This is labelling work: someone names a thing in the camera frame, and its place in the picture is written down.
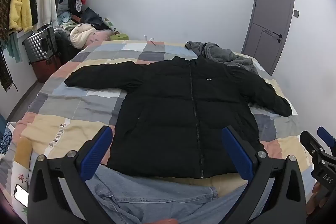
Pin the grey wall switch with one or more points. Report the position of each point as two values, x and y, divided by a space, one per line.
296 13

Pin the grey fleece garment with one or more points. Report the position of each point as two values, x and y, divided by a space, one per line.
223 54

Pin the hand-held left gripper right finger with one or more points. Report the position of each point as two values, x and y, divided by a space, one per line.
236 150

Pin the red suitcase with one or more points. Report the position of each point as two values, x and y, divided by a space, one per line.
46 69

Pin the blue jeans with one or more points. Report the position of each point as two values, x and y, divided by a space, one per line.
147 197

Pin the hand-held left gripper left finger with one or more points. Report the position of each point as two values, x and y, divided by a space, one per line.
98 146

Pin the green box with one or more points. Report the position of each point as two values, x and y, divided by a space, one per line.
118 36

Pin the pink pillow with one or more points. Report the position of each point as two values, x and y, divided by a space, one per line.
101 36

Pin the grey ribbed suitcase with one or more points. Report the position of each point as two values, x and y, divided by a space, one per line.
38 48

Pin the black puffer jacket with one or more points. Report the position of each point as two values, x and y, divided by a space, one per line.
170 108

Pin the pile of light clothes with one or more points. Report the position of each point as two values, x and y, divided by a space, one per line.
64 22

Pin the person's right hand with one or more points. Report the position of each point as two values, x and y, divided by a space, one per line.
316 200

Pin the cream plush blanket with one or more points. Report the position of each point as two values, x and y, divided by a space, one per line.
80 35

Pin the white green packet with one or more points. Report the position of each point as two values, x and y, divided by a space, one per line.
108 22

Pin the grey door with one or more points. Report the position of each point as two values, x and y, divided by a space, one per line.
270 16

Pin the teal hanging garment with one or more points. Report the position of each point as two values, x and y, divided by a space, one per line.
14 45

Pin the white printed bag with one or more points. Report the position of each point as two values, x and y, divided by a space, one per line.
19 171

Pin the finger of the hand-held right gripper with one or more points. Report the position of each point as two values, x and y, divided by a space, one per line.
321 166
326 138

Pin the patchwork bedspread bed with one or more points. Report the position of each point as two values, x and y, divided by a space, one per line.
78 103

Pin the black clothing heap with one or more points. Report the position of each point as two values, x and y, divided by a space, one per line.
92 18

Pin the smartphone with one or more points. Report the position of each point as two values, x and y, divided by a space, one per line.
21 195

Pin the brown patterned scarf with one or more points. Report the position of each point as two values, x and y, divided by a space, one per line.
5 37

